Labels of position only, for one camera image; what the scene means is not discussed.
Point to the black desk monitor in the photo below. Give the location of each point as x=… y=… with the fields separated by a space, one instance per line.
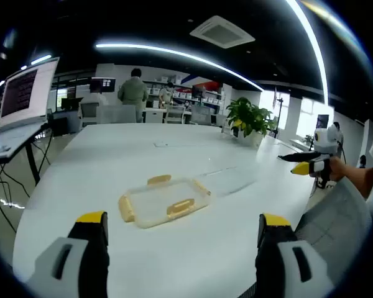
x=103 y=84

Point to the ceiling air conditioner vent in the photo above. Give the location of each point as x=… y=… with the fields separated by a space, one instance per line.
x=222 y=32

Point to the shelf with white boxes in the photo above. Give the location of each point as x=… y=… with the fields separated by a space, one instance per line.
x=205 y=93

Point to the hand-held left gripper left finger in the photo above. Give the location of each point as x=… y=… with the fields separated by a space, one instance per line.
x=81 y=264

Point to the long ceiling light strip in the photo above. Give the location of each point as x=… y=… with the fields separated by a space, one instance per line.
x=180 y=57

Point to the clear plastic box yellow buckles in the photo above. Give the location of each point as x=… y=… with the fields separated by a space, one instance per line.
x=161 y=198

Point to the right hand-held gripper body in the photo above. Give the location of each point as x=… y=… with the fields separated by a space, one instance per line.
x=328 y=139

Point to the black-legged laptop stand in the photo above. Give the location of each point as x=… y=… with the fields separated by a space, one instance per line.
x=31 y=155

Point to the person's right hand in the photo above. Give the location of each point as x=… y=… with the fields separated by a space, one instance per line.
x=338 y=169

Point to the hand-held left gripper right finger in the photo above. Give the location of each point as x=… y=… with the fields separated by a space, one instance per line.
x=279 y=264

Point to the curved ceiling light strip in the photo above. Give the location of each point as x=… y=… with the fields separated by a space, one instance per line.
x=314 y=49

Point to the black tripod stand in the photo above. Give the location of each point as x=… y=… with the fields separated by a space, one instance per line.
x=279 y=111

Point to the open white laptop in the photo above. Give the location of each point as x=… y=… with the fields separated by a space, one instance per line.
x=25 y=93

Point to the green potted plant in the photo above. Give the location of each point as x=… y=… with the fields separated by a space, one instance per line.
x=250 y=119

